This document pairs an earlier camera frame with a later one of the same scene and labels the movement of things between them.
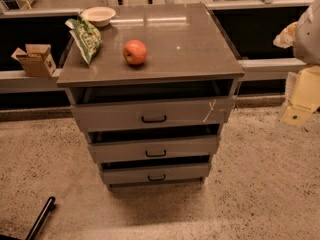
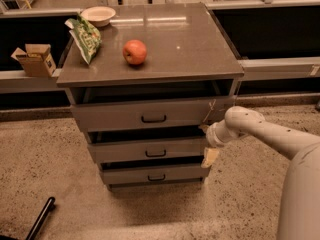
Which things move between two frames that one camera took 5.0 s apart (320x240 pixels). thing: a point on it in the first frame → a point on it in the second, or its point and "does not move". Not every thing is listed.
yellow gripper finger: x=296 y=114 → x=210 y=155
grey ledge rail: x=253 y=70 does not move
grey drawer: x=154 y=149 does not move
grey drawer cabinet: x=153 y=99 does not move
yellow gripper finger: x=286 y=38 → x=204 y=127
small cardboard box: x=37 y=61 does not move
